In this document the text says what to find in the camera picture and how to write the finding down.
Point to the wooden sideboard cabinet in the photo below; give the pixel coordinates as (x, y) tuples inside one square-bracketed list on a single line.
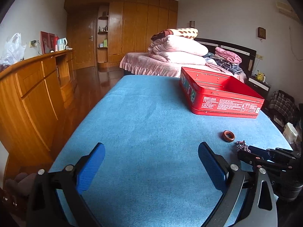
[(34, 94)]

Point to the dark wall plaque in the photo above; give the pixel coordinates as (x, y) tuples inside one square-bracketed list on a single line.
[(261, 33)]

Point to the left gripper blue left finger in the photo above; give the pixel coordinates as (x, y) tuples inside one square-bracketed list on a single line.
[(87, 167)]

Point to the red metal tin box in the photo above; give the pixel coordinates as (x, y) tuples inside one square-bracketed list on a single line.
[(215, 94)]

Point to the wall air conditioner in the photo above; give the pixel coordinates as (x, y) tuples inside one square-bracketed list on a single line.
[(287, 10)]

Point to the dark bedside table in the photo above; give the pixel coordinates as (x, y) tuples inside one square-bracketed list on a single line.
[(261, 88)]

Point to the left hand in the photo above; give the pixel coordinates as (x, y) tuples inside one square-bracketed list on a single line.
[(22, 184)]

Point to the folded pink quilt stack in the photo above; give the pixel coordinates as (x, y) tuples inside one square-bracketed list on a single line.
[(178, 50)]

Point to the yellow pikachu plush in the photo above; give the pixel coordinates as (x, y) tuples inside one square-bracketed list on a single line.
[(260, 76)]

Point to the folded clothes pile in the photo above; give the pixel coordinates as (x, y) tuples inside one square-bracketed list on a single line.
[(227, 60)]

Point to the bed with pink cover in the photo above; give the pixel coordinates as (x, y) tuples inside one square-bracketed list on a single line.
[(142, 64)]

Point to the white electric kettle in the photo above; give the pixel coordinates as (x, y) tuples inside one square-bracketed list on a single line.
[(62, 44)]

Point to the blue table cloth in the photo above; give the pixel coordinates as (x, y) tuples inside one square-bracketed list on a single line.
[(151, 174)]

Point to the purple silver chain brooch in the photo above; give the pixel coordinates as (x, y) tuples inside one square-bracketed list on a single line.
[(242, 146)]

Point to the red picture frame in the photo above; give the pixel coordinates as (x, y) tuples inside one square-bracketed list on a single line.
[(48, 42)]

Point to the plaid bag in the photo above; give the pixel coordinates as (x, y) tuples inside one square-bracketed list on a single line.
[(284, 104)]

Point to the white appliance on floor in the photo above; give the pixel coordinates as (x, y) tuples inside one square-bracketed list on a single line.
[(290, 133)]

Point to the wooden wardrobe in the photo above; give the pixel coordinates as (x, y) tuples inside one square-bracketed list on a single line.
[(101, 32)]

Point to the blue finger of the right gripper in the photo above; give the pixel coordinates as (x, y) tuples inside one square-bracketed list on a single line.
[(291, 153), (265, 154)]

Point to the white plastic bag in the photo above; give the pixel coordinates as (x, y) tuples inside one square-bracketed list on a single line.
[(14, 50)]

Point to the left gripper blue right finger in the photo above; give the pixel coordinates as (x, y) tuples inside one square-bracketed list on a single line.
[(215, 165)]

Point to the spotted folded blanket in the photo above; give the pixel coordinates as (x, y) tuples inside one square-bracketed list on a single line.
[(190, 33)]

